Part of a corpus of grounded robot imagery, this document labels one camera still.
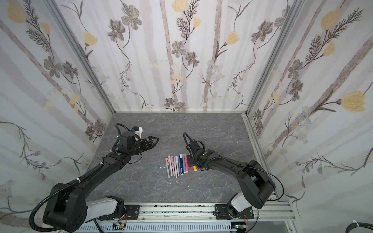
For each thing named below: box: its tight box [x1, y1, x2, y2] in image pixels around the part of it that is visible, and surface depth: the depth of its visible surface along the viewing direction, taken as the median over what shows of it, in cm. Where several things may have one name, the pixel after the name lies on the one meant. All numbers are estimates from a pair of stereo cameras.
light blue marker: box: [182, 153, 187, 174], surface depth 92 cm
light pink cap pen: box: [175, 155, 180, 177], surface depth 93 cm
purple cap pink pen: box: [170, 155, 176, 177], surface depth 94 cm
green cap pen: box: [173, 156, 178, 179], surface depth 92 cm
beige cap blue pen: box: [165, 157, 170, 179], surface depth 92 cm
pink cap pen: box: [168, 155, 173, 177], surface depth 94 cm
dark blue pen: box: [177, 153, 182, 175], surface depth 95 cm
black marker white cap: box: [179, 153, 185, 176], surface depth 92 cm
